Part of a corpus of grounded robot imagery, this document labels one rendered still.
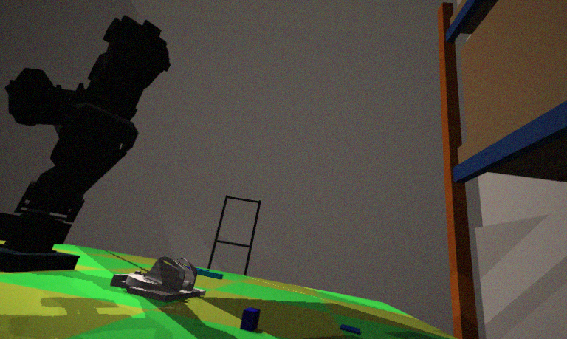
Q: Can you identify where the blue flat bar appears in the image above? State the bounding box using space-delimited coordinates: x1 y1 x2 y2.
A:
340 324 360 335

